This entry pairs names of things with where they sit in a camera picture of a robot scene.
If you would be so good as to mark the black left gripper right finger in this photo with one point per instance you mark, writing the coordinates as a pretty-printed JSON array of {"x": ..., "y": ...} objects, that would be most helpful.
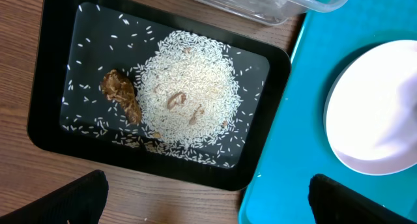
[{"x": 334, "y": 203}]

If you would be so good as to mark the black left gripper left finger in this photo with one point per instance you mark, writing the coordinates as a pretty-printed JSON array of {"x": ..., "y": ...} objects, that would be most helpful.
[{"x": 81, "y": 201}]

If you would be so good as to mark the large white plate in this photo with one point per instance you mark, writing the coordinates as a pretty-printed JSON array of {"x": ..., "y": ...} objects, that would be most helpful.
[{"x": 370, "y": 112}]

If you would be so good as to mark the brown food scrap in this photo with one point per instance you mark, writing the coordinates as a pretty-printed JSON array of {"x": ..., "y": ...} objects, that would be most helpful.
[{"x": 116, "y": 86}]

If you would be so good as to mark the teal plastic tray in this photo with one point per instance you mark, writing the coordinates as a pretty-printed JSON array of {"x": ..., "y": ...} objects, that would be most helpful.
[{"x": 297, "y": 148}]

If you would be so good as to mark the black tray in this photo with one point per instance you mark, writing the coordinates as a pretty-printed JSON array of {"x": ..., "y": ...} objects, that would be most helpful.
[{"x": 71, "y": 45}]

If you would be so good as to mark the pile of rice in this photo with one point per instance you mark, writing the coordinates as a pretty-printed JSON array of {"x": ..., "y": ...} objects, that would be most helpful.
[{"x": 187, "y": 91}]

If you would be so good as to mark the clear plastic bin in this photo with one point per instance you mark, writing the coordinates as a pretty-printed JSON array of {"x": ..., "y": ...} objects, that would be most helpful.
[{"x": 273, "y": 12}]

